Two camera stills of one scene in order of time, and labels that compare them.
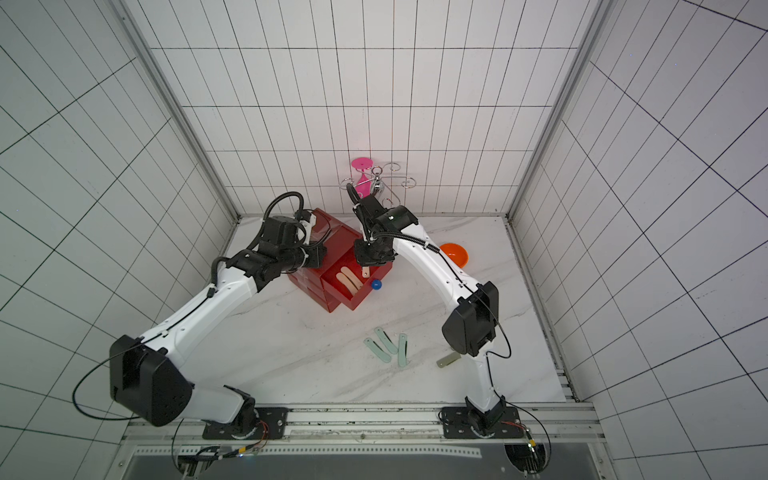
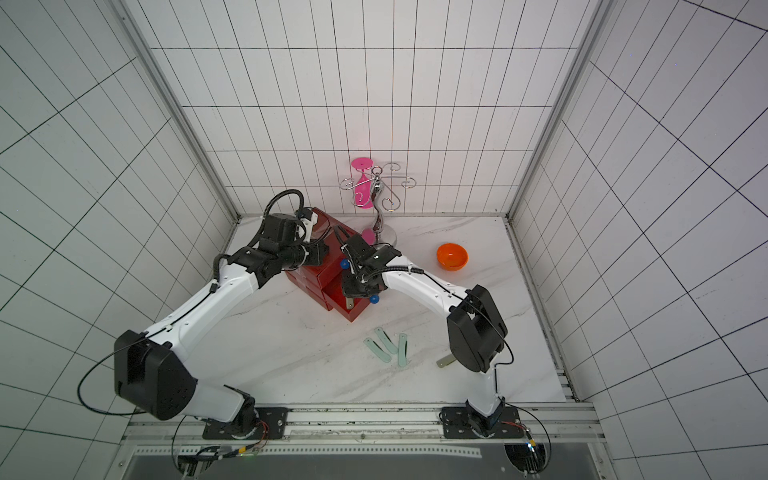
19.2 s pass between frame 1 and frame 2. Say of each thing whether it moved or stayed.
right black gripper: moved
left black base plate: stayed
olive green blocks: stayed
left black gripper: stayed
